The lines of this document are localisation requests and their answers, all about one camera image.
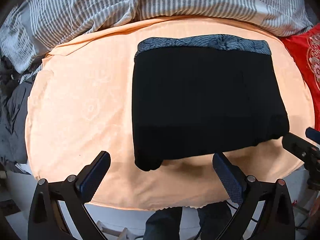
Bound black pants with patterned waistband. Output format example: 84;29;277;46
132;34;290;172

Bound red embroidered cushion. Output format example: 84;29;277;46
278;23;320;93

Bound peach bed sheet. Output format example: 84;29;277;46
25;16;315;211

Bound dark grey garment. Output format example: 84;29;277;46
1;56;35;174

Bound grey striped duvet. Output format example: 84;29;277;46
1;0;313;79

